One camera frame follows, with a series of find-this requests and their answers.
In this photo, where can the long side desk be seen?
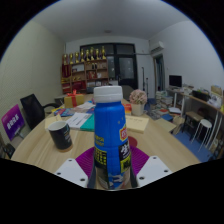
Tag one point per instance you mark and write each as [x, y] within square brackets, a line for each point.
[200, 100]

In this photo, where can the grey-brown chair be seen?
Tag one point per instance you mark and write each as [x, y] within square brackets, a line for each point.
[127, 91]

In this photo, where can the purple sign board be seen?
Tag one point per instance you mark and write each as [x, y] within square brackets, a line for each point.
[12, 121]

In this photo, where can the beige flat book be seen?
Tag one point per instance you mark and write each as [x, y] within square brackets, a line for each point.
[137, 124]

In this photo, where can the black bag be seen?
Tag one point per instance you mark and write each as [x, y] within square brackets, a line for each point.
[9, 150]

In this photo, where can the white printed booklet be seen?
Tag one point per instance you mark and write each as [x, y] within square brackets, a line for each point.
[79, 120]

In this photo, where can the orange booklet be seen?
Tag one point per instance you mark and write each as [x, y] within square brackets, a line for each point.
[127, 108]

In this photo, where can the small light wood table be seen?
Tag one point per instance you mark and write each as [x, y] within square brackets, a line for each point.
[168, 125]

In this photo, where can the blue drink bottle white cap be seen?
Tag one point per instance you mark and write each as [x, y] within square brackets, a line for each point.
[110, 133]

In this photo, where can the yellow gift box red ribbon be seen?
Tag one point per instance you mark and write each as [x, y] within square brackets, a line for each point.
[74, 100]

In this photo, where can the black mug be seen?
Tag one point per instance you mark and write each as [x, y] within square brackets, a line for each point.
[61, 136]

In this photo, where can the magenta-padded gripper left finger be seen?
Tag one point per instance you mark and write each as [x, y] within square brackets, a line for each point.
[70, 171]

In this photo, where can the brown wooden stool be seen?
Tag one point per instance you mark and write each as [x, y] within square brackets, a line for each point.
[190, 116]

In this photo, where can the white air conditioner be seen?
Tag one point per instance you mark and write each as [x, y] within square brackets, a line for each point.
[156, 47]

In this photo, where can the white round stool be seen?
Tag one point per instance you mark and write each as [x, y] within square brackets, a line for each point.
[205, 123]

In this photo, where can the flat round red coaster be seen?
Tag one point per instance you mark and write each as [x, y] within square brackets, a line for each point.
[133, 141]

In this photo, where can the black framed glass door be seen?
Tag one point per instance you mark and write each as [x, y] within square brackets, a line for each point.
[126, 66]

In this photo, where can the stack of books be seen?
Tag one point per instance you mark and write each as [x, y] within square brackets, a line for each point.
[164, 99]

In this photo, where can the black computer monitor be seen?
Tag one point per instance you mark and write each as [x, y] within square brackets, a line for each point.
[175, 81]

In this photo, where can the teal book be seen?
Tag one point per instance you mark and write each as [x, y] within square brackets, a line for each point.
[89, 124]

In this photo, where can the black office chair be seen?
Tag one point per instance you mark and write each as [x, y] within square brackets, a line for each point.
[33, 110]

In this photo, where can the blue and red magazine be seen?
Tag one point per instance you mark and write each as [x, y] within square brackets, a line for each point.
[63, 112]

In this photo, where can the pink flowers in white pot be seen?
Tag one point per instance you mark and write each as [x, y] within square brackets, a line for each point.
[138, 100]

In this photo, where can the wooden shelf unit with trophies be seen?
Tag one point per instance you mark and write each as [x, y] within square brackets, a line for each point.
[83, 71]

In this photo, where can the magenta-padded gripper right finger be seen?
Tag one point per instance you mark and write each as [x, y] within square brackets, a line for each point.
[153, 170]

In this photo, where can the pale yellow book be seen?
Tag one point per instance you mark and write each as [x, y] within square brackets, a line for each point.
[50, 120]

